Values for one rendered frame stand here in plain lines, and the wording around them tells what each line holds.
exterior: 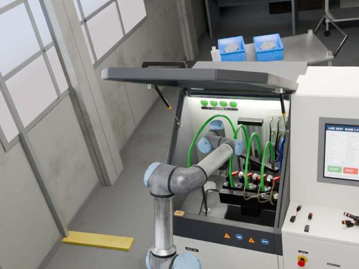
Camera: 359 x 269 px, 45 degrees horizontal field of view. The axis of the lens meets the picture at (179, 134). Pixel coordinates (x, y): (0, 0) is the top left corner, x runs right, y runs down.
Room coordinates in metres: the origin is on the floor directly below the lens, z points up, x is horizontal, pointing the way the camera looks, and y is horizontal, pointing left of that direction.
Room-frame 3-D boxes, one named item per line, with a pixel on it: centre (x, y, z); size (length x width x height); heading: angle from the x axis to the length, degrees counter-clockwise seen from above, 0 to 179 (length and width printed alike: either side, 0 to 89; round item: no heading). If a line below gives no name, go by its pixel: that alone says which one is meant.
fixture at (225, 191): (1.87, -0.33, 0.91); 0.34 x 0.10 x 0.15; 61
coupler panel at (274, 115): (2.04, -0.56, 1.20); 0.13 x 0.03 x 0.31; 61
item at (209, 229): (1.72, -0.10, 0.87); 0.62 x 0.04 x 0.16; 61
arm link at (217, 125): (1.88, -0.19, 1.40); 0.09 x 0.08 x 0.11; 142
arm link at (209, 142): (1.80, -0.15, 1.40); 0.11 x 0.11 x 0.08; 52
